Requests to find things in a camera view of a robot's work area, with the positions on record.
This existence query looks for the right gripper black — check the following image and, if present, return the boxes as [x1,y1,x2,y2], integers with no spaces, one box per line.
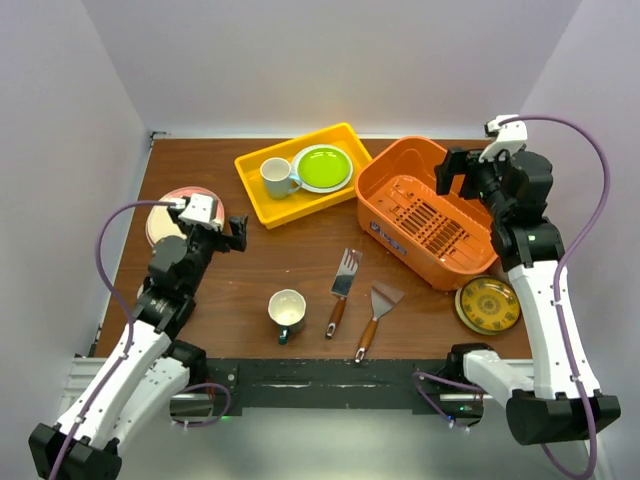
[434,146,513,220]

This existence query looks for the pink and cream plate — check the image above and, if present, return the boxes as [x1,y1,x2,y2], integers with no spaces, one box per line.
[145,186,225,247]

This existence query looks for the yellow patterned plate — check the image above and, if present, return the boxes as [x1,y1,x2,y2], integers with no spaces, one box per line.
[454,276,521,336]

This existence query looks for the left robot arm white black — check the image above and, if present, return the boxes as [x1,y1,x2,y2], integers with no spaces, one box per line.
[28,216,248,479]

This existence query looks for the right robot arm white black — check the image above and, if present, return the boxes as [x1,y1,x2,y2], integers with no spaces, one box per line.
[434,148,621,445]

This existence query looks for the orange plastic dish bin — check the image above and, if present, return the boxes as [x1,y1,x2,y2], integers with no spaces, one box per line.
[355,136,497,291]

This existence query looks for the yellow plastic tray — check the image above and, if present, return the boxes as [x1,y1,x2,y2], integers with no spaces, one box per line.
[235,122,372,229]

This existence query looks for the light blue mug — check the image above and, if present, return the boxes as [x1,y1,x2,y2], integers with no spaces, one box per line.
[260,157,302,200]

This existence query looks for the white scalloped plate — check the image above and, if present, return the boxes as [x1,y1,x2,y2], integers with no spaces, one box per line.
[292,144,354,194]

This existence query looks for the lime green plate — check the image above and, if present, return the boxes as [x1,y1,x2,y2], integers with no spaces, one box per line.
[297,147,351,188]

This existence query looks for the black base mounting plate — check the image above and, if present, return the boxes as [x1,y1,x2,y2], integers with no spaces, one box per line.
[191,358,483,421]

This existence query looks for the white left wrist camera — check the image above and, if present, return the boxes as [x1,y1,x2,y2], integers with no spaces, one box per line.
[167,193,224,232]

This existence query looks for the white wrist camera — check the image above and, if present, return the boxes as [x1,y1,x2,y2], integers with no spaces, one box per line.
[167,193,224,232]
[479,114,528,163]

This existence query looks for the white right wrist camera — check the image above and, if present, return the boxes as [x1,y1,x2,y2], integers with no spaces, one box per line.
[479,114,528,163]

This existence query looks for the white cup green handle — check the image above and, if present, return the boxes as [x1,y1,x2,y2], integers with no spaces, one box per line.
[268,289,307,345]

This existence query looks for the slotted spatula wooden handle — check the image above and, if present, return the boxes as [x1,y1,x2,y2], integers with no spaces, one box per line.
[325,248,363,339]

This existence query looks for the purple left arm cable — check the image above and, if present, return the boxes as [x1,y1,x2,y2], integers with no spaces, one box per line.
[47,199,232,480]

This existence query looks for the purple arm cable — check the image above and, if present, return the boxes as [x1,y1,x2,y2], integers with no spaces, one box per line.
[47,199,232,480]
[411,114,612,480]

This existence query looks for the solid spatula wooden handle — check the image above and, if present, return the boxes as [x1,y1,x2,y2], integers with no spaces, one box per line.
[354,280,405,364]

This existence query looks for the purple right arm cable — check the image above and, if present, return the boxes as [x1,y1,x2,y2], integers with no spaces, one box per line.
[411,114,612,480]

